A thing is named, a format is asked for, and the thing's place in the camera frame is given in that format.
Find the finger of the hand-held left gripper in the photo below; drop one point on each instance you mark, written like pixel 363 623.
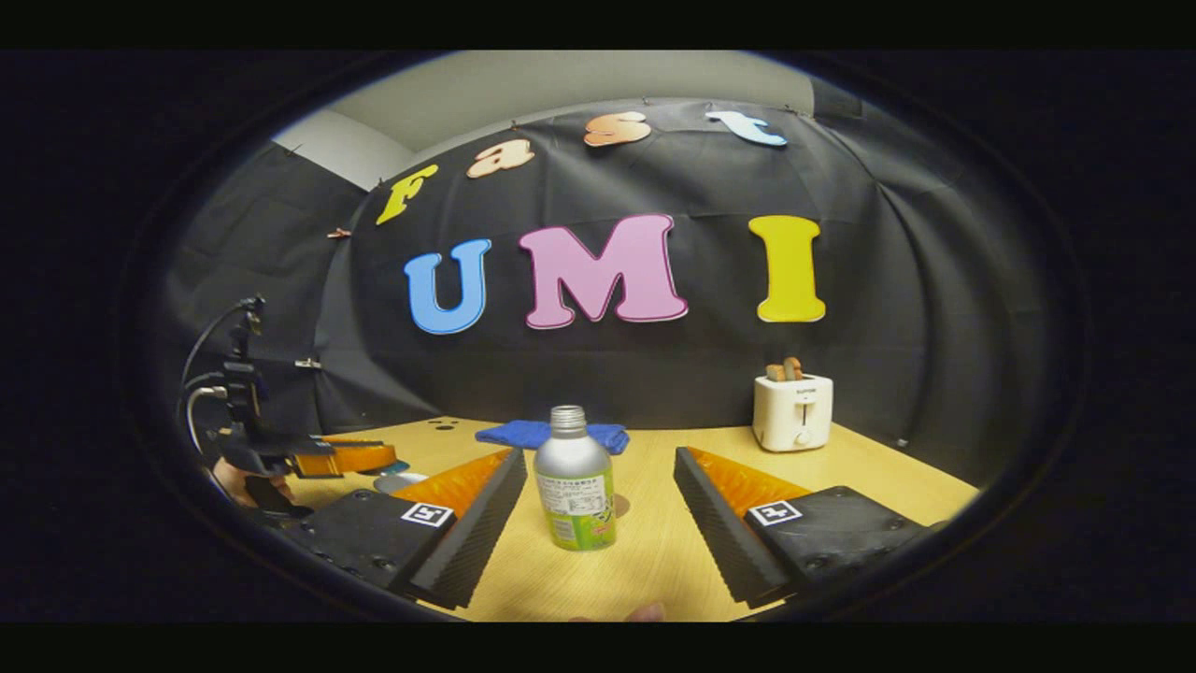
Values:
pixel 346 460
pixel 350 440

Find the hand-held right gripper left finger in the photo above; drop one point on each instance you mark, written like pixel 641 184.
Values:
pixel 481 533

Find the blue cloth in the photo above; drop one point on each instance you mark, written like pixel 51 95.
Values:
pixel 514 435

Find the silver water bottle green label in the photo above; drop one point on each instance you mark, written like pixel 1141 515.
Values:
pixel 572 477

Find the green teacup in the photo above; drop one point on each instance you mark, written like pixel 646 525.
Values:
pixel 402 483

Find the black backdrop cloth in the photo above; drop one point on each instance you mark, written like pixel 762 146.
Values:
pixel 654 374

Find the round brown coaster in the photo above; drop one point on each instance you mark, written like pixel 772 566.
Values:
pixel 621 506

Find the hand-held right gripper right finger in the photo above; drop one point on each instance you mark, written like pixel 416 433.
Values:
pixel 719 533

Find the white toaster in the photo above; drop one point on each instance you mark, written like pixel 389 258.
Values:
pixel 792 416

